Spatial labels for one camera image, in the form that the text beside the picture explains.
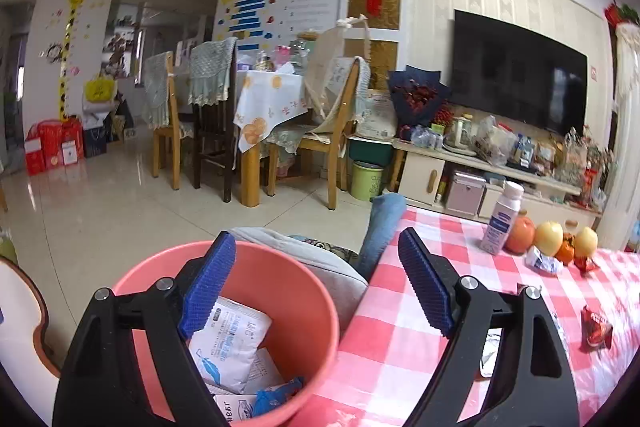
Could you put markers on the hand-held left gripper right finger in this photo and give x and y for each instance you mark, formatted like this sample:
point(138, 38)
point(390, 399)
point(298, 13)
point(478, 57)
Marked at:
point(425, 287)

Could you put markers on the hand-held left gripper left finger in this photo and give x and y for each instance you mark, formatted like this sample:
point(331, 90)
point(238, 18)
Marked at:
point(210, 287)

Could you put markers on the white feather print wipes packet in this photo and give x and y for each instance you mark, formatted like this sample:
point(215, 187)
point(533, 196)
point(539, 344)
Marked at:
point(235, 337)

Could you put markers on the pink plastic bucket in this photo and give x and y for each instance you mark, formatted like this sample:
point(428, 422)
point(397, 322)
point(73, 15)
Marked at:
point(300, 307)

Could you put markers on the white navy packet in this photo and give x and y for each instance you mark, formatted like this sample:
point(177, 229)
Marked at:
point(544, 262)

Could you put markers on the white paper box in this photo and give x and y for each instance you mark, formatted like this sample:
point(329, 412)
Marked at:
point(235, 407)

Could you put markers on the red milk tea packet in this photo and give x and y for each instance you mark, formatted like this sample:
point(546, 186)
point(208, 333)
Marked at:
point(596, 327)

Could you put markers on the light green trash can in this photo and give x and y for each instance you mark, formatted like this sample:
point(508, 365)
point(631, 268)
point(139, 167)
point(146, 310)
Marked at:
point(366, 182)

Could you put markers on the pink checked tablecloth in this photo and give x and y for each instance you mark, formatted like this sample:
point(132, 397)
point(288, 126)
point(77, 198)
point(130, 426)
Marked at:
point(390, 347)

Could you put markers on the blue cloth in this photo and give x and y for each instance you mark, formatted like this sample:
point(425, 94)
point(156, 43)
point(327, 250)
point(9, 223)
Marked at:
point(382, 227)

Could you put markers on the silver foil packet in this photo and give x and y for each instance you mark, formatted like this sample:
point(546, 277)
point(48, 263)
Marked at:
point(491, 352)

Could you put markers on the white milk bottle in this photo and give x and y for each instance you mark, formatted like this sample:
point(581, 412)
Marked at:
point(500, 222)

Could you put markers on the silver metal case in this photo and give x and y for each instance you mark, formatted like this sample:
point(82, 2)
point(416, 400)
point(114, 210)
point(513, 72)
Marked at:
point(465, 194)

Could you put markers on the grey cushion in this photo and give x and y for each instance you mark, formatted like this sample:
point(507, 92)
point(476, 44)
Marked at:
point(320, 267)

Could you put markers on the red apple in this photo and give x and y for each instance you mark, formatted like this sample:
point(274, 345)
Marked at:
point(520, 236)

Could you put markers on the cream television cabinet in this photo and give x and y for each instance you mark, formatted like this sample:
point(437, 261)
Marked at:
point(420, 177)

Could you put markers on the wooden dining table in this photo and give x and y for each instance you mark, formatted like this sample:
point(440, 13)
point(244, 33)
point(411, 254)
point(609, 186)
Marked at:
point(250, 177)

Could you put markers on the yellow apple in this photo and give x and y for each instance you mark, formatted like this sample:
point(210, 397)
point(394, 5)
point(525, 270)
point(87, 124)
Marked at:
point(549, 237)

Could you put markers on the orange tangerine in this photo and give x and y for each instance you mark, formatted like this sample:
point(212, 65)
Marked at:
point(566, 251)

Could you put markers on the dark green storage box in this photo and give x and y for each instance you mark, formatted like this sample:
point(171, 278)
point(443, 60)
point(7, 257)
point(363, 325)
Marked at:
point(370, 152)

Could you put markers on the pack of small water bottles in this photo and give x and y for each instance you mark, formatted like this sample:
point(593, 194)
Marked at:
point(426, 138)

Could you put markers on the cream electric kettle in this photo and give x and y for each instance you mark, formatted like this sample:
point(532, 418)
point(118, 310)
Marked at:
point(461, 134)

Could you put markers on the clear plastic bag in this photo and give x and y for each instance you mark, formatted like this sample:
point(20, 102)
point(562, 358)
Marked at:
point(495, 142)

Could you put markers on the yellow pear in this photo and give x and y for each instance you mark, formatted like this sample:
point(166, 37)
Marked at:
point(586, 242)

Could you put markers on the white printed bag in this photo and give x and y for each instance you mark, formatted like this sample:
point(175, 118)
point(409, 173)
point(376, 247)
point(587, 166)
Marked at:
point(377, 114)

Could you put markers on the dark gift bag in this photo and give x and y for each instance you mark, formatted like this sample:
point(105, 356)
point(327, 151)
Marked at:
point(95, 142)

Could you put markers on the white orange print tablecloth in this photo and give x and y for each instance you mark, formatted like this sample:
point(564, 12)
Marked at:
point(270, 107)

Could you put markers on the white brown-edged mat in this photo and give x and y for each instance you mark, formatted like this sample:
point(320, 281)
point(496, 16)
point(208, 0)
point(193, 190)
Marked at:
point(20, 317)

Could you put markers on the dark blue flower bouquet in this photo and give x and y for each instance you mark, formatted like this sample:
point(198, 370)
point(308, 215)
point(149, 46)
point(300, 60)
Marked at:
point(417, 94)

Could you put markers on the red bag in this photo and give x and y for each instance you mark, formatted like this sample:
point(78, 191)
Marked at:
point(590, 184)

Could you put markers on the printed plastic bag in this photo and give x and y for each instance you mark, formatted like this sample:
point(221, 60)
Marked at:
point(570, 157)

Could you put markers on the light wooden chair with cover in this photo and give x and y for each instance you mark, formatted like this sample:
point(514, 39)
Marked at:
point(160, 97)

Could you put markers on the dark wooden chair with cover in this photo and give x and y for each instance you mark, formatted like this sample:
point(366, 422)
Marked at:
point(212, 77)

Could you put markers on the red gift box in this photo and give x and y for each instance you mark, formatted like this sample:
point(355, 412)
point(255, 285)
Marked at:
point(52, 147)

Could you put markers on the yellow bag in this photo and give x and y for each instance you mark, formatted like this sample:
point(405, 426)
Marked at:
point(100, 89)

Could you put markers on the beige canvas tote bag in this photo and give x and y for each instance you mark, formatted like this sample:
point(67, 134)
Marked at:
point(330, 72)

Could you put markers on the black television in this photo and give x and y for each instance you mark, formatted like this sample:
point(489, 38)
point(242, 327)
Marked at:
point(520, 72)

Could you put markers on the white curtain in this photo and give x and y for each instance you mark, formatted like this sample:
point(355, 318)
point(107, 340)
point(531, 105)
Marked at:
point(627, 132)

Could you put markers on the yellow giraffe height chart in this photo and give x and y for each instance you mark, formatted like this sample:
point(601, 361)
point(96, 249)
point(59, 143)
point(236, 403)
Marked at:
point(67, 47)

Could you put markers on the red flower decoration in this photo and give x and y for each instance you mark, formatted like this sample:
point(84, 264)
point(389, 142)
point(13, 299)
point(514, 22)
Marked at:
point(622, 12)

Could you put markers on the colourful wall stickers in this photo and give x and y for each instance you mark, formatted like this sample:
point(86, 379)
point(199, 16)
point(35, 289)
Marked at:
point(250, 7)

